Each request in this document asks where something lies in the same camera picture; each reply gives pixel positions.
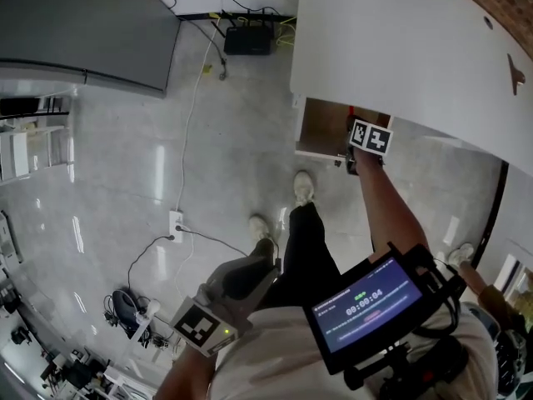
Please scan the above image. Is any looped white cable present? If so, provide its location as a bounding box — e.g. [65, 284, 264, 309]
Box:
[172, 228, 197, 292]

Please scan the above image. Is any black round base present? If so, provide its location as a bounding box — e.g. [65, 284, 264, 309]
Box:
[111, 289, 141, 329]

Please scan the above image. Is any person's left white shoe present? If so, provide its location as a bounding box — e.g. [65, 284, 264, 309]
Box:
[248, 214, 271, 242]

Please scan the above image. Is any black router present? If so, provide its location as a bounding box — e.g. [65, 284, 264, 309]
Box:
[211, 9, 297, 57]

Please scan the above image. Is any person's white shoe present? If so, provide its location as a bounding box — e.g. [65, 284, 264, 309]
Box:
[248, 214, 271, 242]
[447, 242, 476, 267]
[292, 170, 316, 208]

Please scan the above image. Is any person's left forearm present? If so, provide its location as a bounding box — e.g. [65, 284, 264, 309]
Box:
[152, 342, 228, 400]

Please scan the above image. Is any white desk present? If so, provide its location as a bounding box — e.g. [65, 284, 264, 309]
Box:
[289, 0, 533, 170]

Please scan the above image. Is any person's white shirt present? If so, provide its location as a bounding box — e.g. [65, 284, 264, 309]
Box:
[210, 304, 501, 400]

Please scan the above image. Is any white flat panel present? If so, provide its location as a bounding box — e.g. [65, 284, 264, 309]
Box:
[0, 209, 24, 267]

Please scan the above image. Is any long white power cable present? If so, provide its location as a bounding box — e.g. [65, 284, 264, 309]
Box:
[174, 14, 222, 213]

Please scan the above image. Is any person's right white shoe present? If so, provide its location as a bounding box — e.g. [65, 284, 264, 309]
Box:
[292, 170, 316, 208]

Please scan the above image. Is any small white round device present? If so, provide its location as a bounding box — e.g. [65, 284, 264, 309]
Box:
[134, 298, 162, 321]

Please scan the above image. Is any yellow green cable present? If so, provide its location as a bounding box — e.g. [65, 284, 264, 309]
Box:
[276, 0, 298, 48]

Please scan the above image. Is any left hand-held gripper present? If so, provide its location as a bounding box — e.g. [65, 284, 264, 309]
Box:
[169, 252, 279, 358]

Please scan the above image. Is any person's right forearm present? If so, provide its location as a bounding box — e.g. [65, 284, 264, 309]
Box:
[356, 152, 431, 264]

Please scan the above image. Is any small white rack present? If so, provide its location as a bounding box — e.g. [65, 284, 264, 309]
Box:
[0, 96, 75, 183]

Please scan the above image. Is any black floor cable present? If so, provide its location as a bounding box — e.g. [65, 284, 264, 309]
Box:
[126, 234, 174, 293]
[177, 224, 252, 259]

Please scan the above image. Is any black monitor screen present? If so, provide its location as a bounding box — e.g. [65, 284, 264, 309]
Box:
[301, 243, 443, 377]

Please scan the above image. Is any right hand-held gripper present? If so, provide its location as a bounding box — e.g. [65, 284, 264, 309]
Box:
[343, 114, 395, 178]

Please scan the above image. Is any black binder clip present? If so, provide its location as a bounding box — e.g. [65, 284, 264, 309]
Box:
[506, 52, 527, 97]

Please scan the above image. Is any wooden drawer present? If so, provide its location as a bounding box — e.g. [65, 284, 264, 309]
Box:
[293, 97, 395, 161]

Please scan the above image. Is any white power strip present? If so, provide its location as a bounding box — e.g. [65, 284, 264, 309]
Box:
[168, 208, 185, 244]

